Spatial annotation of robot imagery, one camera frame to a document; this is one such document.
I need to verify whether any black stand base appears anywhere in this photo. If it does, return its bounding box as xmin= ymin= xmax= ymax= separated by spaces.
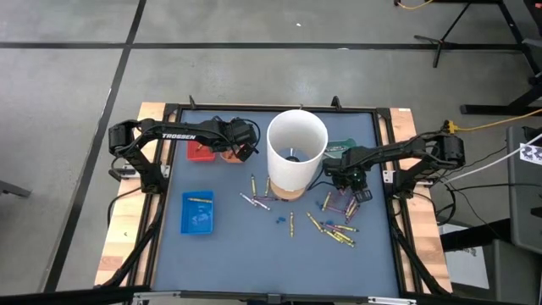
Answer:
xmin=459 ymin=71 xmax=542 ymax=118

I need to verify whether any white lampshade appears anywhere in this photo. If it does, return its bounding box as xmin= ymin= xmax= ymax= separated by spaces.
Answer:
xmin=266 ymin=108 xmax=329 ymax=192

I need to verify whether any red plastic basket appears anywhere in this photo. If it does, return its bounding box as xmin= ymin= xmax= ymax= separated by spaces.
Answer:
xmin=186 ymin=139 xmax=217 ymax=163

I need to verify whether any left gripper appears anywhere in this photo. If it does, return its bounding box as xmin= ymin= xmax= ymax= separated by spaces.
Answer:
xmin=213 ymin=118 xmax=260 ymax=163

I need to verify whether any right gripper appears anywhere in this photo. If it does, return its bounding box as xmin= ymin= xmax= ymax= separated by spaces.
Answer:
xmin=324 ymin=147 xmax=373 ymax=203

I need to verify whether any black tripod stand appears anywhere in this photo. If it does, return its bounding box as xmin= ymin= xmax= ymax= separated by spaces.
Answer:
xmin=412 ymin=0 xmax=530 ymax=69

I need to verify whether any grey cabinet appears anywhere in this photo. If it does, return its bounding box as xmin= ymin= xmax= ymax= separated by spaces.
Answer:
xmin=506 ymin=125 xmax=542 ymax=255

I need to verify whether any yellow green crayon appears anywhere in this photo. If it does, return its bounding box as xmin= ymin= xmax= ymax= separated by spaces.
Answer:
xmin=332 ymin=230 xmax=356 ymax=246

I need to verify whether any teal plastic bin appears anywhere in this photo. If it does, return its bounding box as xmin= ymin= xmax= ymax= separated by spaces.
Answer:
xmin=324 ymin=137 xmax=359 ymax=156

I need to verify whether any printed marker sheet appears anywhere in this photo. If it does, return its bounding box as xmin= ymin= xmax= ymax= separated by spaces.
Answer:
xmin=519 ymin=142 xmax=542 ymax=166

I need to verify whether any round wooden lamp base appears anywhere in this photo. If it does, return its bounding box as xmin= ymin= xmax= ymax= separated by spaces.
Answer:
xmin=269 ymin=180 xmax=307 ymax=202

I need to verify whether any aluminium rail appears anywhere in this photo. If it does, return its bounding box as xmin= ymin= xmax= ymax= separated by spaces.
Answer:
xmin=130 ymin=290 xmax=418 ymax=305

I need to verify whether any white cable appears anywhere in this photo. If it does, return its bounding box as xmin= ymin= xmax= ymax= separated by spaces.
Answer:
xmin=440 ymin=133 xmax=542 ymax=186

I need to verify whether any orange plastic bin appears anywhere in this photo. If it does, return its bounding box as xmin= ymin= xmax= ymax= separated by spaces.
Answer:
xmin=219 ymin=146 xmax=251 ymax=164

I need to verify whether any blue plastic basket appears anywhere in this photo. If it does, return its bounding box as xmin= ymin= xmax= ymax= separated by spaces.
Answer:
xmin=180 ymin=190 xmax=215 ymax=236

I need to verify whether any yellow extension cable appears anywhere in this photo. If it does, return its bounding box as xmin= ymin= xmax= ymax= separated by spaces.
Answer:
xmin=444 ymin=108 xmax=542 ymax=133

